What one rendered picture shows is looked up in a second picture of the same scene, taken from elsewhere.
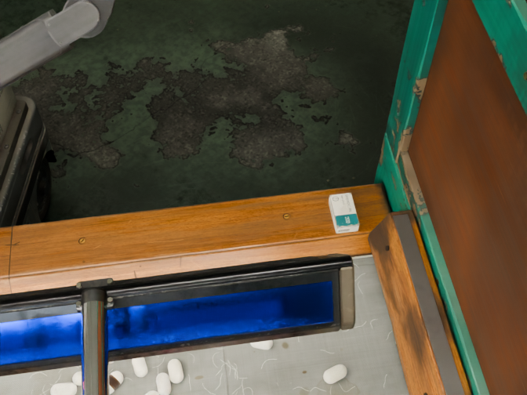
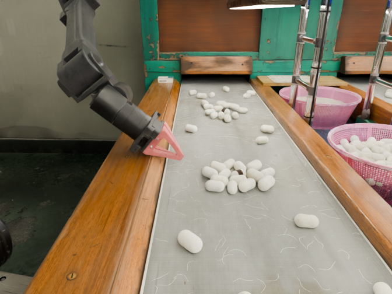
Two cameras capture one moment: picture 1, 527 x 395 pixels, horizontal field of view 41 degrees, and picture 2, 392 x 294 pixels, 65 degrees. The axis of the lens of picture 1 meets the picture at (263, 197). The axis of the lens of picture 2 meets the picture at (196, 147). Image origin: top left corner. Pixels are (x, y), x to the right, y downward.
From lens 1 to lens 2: 1.33 m
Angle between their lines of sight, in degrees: 66
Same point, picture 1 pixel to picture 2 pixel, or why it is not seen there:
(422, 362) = (233, 62)
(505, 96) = not seen: outside the picture
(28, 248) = not seen: hidden behind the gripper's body
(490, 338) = (236, 37)
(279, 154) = (30, 227)
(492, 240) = (219, 12)
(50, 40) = (90, 7)
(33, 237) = not seen: hidden behind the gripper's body
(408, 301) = (213, 60)
